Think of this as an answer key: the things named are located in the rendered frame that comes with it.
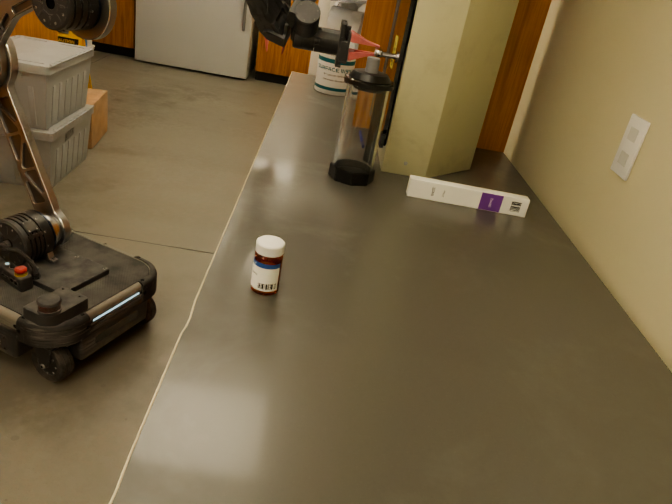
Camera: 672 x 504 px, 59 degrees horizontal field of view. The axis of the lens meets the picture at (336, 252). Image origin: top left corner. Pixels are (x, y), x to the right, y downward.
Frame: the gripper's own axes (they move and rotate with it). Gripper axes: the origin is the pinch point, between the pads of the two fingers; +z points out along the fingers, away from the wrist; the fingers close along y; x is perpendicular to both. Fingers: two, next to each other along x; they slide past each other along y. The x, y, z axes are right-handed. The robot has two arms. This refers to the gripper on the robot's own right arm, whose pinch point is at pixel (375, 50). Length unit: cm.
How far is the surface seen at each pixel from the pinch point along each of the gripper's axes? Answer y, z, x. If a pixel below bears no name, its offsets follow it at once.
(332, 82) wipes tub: -21, -7, 61
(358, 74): -2.6, -4.8, -22.3
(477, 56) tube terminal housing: 3.4, 22.9, -5.8
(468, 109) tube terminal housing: -9.2, 24.7, -3.9
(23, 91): -67, -151, 148
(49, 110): -75, -140, 152
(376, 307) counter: -27, 0, -73
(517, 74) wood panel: -3, 44, 25
